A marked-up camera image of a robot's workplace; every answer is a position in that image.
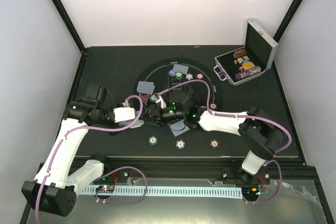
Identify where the dealt card bottom seat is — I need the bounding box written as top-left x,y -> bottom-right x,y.
169,120 -> 190,137

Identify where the dealt card seat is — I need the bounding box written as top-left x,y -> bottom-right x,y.
172,64 -> 189,75
169,120 -> 190,137
136,81 -> 147,93

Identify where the green chip stack front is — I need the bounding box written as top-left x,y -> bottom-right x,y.
148,136 -> 157,145

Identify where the blue chip stack front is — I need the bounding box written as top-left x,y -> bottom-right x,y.
176,140 -> 185,149

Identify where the purple small blind button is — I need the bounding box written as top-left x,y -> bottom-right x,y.
169,70 -> 176,77

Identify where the green chips top seat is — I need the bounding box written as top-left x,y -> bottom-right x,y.
175,72 -> 183,80

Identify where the blue chips top seat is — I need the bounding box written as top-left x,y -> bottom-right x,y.
185,73 -> 193,81

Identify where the dealt card top seat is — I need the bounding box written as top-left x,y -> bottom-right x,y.
172,64 -> 189,75

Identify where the brown chips seat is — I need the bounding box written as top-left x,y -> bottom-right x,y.
209,103 -> 217,110
196,73 -> 204,80

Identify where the brown chips top seat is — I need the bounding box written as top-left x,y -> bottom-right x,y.
196,73 -> 204,80

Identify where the brown chip stack front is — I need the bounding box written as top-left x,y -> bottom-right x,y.
210,140 -> 219,148

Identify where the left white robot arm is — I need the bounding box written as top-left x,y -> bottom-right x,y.
22,84 -> 114,217

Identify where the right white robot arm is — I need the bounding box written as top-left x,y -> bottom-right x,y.
141,90 -> 284,184

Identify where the red triangle marker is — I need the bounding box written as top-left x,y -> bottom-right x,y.
140,94 -> 150,105

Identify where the round black poker mat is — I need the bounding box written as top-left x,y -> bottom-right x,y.
133,58 -> 224,134

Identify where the purple chip row in case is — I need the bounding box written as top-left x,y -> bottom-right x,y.
235,72 -> 248,81

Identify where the aluminium poker case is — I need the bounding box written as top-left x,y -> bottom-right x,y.
213,20 -> 278,86

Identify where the orange big blind button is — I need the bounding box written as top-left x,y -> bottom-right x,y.
243,62 -> 252,69

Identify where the blue playing card box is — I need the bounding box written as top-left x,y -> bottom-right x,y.
237,56 -> 255,70

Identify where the orange chip row in case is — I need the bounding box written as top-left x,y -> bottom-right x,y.
234,49 -> 247,58

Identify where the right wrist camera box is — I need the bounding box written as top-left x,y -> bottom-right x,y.
150,93 -> 166,109

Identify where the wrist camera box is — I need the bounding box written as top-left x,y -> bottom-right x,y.
113,107 -> 136,123
150,93 -> 166,109

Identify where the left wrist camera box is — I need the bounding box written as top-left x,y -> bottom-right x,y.
113,107 -> 136,123

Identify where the white slotted cable duct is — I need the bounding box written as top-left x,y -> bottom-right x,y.
80,185 -> 243,199

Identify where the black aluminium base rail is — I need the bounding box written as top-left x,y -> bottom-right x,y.
103,156 -> 320,182

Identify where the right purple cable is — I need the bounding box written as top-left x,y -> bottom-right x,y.
154,79 -> 292,205

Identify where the left black frame post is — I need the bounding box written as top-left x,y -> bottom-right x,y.
51,0 -> 85,52

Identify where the black frame post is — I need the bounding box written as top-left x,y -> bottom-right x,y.
273,0 -> 303,42
51,0 -> 85,52

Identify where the right black frame post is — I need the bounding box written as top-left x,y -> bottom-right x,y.
273,0 -> 303,42

